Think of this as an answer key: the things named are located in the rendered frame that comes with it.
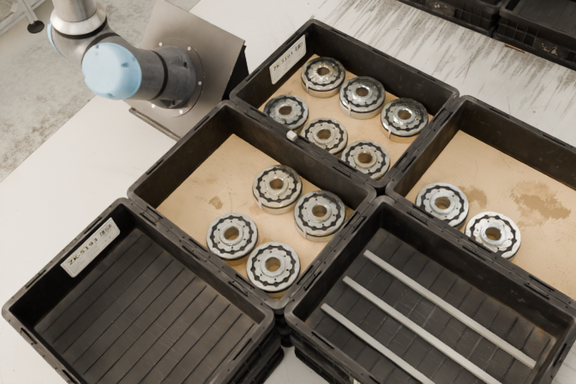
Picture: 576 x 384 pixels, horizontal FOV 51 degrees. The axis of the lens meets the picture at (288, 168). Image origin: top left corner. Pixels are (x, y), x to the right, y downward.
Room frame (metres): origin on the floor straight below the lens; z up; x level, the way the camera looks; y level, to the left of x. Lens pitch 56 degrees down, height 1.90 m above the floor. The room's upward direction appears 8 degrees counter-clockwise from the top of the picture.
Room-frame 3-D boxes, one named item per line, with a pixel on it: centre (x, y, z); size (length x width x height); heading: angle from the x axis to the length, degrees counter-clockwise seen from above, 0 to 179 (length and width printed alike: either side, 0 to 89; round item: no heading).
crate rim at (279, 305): (0.61, 0.08, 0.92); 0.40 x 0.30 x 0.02; 44
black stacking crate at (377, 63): (0.82, -0.14, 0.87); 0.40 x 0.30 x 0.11; 44
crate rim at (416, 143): (0.82, -0.14, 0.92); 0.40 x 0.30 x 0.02; 44
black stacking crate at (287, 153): (0.61, 0.08, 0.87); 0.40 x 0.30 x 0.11; 44
